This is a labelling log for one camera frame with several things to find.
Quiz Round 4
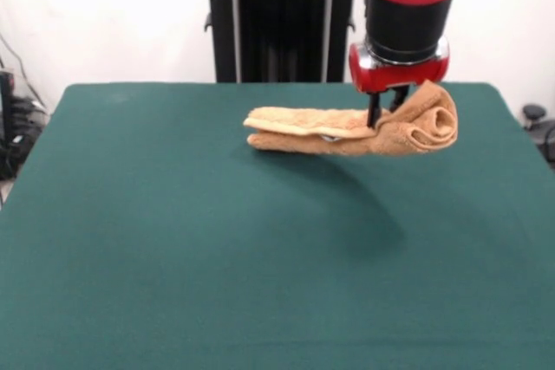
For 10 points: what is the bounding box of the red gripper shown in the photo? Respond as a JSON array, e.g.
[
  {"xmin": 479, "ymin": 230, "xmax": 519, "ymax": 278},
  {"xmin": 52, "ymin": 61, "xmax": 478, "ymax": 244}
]
[{"xmin": 349, "ymin": 38, "xmax": 451, "ymax": 129}]

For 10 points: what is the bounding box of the orange terry towel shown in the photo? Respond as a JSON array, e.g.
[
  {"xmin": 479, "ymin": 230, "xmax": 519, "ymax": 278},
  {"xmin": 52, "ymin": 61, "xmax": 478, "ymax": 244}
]
[{"xmin": 242, "ymin": 79, "xmax": 460, "ymax": 158}]

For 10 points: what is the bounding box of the black office chair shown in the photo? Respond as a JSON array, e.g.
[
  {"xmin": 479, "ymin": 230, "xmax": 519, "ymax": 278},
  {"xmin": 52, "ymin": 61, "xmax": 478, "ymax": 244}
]
[{"xmin": 521, "ymin": 103, "xmax": 555, "ymax": 159}]

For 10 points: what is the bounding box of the dark green table cloth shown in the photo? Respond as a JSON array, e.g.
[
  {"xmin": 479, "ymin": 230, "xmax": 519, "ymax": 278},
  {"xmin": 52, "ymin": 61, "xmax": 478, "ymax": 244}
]
[{"xmin": 0, "ymin": 81, "xmax": 555, "ymax": 370}]

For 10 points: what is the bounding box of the black electronics box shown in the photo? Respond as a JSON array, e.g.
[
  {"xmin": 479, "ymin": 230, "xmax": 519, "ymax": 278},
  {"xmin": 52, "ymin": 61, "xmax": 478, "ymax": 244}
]
[{"xmin": 0, "ymin": 68, "xmax": 16, "ymax": 133}]

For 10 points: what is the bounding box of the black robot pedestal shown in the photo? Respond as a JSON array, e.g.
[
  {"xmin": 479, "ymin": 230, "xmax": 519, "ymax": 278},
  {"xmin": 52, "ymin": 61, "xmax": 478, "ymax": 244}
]
[{"xmin": 190, "ymin": 0, "xmax": 369, "ymax": 84}]

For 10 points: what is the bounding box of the black cable bundle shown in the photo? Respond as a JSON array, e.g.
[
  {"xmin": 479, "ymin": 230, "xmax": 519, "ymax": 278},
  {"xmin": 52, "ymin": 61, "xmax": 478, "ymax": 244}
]
[{"xmin": 0, "ymin": 36, "xmax": 52, "ymax": 181}]

